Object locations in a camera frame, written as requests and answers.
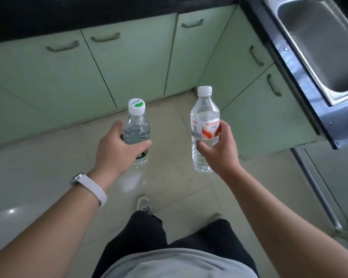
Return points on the person's white shoe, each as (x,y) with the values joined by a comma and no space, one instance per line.
(145,204)
(216,217)

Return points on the person's left forearm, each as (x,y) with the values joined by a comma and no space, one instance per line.
(46,237)

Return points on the black countertop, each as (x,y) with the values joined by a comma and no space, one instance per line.
(46,17)

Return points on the person's grey shirt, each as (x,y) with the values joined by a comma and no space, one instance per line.
(177,264)

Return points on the white balcony door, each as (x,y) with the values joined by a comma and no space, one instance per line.
(342,176)

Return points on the person's left hand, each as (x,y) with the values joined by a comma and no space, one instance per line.
(113,153)

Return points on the smartwatch with white band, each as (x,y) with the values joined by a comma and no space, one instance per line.
(90,186)

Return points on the person's white left shoe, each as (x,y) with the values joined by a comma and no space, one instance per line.
(145,204)

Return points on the beige tiled floor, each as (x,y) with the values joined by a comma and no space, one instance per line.
(177,185)

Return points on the person's right hand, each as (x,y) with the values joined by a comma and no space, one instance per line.
(223,156)

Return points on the person's black trousers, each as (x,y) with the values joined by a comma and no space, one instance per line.
(145,234)

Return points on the person's white right shoe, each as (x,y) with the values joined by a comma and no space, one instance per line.
(216,217)

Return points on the person's right forearm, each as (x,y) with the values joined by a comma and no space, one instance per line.
(278,222)

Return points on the white-capped green label water bottle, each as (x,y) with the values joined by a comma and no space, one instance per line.
(136,124)

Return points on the red label water bottle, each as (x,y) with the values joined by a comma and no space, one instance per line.
(204,112)

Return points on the stainless steel sink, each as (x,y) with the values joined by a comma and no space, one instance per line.
(316,40)

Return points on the metal door threshold rail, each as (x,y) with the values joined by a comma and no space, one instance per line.
(316,188)

